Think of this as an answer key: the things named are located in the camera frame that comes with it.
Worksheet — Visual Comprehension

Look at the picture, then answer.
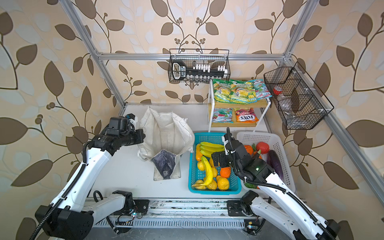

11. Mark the plastic bottle red cap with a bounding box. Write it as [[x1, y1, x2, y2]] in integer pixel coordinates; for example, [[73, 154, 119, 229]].
[[273, 86, 292, 112]]

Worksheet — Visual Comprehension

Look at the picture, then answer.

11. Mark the orange Fox's candy bag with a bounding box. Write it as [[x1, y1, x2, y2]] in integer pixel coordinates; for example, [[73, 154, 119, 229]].
[[234, 108, 259, 124]]

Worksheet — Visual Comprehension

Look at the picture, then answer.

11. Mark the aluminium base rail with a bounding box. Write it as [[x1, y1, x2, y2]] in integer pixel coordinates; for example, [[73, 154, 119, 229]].
[[106, 198, 263, 230]]

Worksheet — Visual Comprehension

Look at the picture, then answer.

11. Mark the pink teal snack bag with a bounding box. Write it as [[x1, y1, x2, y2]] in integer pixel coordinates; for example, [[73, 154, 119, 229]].
[[253, 79, 272, 101]]

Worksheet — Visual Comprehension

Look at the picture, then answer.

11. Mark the black wire basket right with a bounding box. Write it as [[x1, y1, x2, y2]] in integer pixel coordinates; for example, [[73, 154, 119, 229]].
[[264, 63, 334, 130]]

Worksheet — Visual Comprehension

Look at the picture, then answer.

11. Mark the black tool in basket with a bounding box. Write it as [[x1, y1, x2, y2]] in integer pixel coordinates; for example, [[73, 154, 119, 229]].
[[168, 60, 231, 82]]

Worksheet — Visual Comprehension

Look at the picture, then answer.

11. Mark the black wire basket centre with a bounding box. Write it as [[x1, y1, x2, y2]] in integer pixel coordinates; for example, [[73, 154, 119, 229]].
[[168, 48, 231, 84]]

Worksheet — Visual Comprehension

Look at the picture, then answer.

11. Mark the yellow round lemon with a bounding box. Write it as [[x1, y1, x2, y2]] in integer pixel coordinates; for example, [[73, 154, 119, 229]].
[[216, 176, 230, 191]]

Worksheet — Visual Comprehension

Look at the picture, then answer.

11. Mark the yellow bumpy lemon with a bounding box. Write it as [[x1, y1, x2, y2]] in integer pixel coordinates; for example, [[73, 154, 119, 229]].
[[206, 180, 218, 191]]

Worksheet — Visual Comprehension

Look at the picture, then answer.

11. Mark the small yellow banana bunch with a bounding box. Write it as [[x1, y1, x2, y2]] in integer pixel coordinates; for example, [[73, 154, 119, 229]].
[[192, 180, 207, 190]]

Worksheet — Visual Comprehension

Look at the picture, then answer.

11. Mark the single yellow banana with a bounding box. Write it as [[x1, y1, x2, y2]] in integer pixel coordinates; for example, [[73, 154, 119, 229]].
[[201, 156, 213, 186]]

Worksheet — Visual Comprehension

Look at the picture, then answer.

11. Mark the white canvas grocery bag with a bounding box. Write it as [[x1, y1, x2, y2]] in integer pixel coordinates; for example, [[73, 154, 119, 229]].
[[138, 108, 195, 181]]

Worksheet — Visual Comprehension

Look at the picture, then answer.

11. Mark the black wire basket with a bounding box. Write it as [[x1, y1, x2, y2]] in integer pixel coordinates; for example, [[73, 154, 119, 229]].
[[264, 63, 334, 130], [168, 48, 231, 84]]

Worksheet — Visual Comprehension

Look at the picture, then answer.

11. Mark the red tomato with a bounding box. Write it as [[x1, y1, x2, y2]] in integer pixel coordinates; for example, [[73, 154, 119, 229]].
[[256, 142, 270, 155]]

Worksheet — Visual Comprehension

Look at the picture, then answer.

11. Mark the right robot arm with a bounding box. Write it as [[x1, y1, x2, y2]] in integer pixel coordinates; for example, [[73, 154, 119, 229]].
[[213, 130, 341, 240]]

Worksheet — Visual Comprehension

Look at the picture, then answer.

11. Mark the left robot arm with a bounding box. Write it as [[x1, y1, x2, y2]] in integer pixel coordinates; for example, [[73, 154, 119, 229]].
[[30, 114, 146, 240]]

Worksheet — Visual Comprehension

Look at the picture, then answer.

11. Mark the white wooden shelf rack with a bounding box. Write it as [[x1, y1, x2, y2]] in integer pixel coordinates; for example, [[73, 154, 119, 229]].
[[208, 81, 272, 132]]

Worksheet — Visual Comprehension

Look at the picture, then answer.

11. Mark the purple eggplant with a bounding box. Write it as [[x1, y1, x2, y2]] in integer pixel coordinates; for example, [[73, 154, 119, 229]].
[[267, 150, 284, 181]]

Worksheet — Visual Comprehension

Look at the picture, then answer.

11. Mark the orange fruit white basket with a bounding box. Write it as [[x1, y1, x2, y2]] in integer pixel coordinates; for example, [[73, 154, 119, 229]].
[[244, 145, 254, 156]]

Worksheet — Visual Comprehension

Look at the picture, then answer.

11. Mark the small yellow lemon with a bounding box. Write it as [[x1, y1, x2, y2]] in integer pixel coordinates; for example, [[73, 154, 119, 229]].
[[211, 167, 218, 179]]

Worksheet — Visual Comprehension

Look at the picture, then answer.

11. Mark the green pepper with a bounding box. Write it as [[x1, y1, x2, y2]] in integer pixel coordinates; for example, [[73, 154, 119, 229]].
[[244, 182, 259, 189]]

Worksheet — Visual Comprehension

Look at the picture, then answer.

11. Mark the red green candy bag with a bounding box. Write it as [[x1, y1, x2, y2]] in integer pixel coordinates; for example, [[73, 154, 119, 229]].
[[212, 108, 233, 123]]

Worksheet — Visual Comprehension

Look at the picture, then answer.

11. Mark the orange tangerine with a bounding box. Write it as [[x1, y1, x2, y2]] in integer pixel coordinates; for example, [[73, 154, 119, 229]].
[[220, 167, 232, 179]]

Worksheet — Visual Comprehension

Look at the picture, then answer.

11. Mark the green banana bunch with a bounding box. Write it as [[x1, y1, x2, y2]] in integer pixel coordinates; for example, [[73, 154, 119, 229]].
[[200, 142, 224, 158]]

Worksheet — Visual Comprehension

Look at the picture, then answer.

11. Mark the white plastic basket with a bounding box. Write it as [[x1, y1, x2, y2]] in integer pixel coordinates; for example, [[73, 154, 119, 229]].
[[236, 132, 297, 194]]

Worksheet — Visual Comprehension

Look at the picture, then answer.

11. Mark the teal plastic basket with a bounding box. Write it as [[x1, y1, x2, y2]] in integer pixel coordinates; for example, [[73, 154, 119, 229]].
[[188, 132, 242, 196]]

